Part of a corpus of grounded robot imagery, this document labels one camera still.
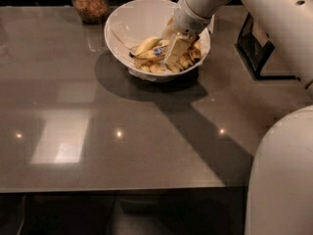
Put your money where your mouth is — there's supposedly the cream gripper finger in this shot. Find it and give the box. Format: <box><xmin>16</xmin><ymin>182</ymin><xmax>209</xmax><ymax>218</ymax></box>
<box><xmin>161</xmin><ymin>18</ymin><xmax>177</xmax><ymax>40</ymax></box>
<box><xmin>163</xmin><ymin>33</ymin><xmax>194</xmax><ymax>65</ymax></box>

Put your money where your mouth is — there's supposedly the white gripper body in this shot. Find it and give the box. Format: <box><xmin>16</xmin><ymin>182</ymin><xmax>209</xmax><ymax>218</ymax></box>
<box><xmin>172</xmin><ymin>0</ymin><xmax>215</xmax><ymax>35</ymax></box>

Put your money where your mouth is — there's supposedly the dark bruised banana with sticker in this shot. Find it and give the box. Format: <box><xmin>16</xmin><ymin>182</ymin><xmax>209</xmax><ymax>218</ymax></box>
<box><xmin>129</xmin><ymin>46</ymin><xmax>167</xmax><ymax>61</ymax></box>

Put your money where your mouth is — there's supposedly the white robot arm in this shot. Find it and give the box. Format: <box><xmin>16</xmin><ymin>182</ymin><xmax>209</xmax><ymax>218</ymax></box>
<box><xmin>171</xmin><ymin>0</ymin><xmax>313</xmax><ymax>235</ymax></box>

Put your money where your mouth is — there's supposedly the yellow banana bunch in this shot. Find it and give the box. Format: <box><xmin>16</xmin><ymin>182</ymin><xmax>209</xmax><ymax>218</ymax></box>
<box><xmin>129</xmin><ymin>33</ymin><xmax>201</xmax><ymax>74</ymax></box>

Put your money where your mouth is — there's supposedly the white ceramic bowl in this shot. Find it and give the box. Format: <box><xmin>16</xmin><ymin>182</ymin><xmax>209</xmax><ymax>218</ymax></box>
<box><xmin>104</xmin><ymin>0</ymin><xmax>210</xmax><ymax>82</ymax></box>

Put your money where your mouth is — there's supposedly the left glass jar of nuts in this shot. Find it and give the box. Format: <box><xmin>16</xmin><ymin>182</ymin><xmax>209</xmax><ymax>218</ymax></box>
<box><xmin>71</xmin><ymin>0</ymin><xmax>110</xmax><ymax>24</ymax></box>

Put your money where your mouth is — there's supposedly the black wire bread basket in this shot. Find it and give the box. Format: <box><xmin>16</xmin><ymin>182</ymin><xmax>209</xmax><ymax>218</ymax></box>
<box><xmin>235</xmin><ymin>14</ymin><xmax>295</xmax><ymax>80</ymax></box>

